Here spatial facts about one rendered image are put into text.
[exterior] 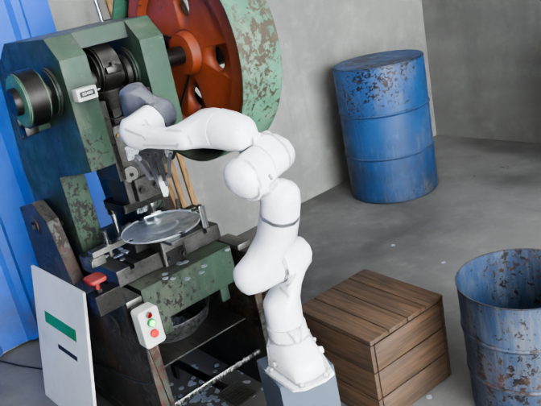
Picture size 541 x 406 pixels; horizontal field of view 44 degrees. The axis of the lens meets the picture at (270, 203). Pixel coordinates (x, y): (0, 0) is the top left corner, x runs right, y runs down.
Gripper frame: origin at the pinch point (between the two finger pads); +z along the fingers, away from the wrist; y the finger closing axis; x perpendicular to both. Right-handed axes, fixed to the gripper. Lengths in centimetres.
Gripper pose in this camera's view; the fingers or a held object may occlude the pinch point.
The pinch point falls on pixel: (163, 185)
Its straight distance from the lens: 223.4
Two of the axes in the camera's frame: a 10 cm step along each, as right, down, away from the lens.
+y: 9.9, -1.3, -0.8
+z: 1.5, 7.4, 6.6
